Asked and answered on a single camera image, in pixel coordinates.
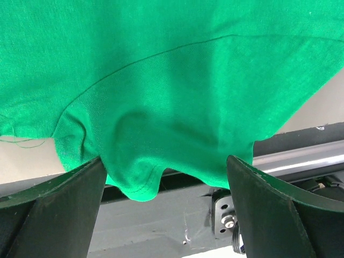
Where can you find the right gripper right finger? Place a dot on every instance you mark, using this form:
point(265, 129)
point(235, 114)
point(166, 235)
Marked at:
point(279, 219)

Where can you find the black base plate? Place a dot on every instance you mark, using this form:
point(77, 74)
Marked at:
point(177, 222)

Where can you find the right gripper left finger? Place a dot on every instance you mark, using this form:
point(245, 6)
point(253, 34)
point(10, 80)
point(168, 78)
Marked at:
point(55, 218)

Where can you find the green t shirt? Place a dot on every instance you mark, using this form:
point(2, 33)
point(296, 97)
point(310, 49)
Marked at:
point(151, 85)

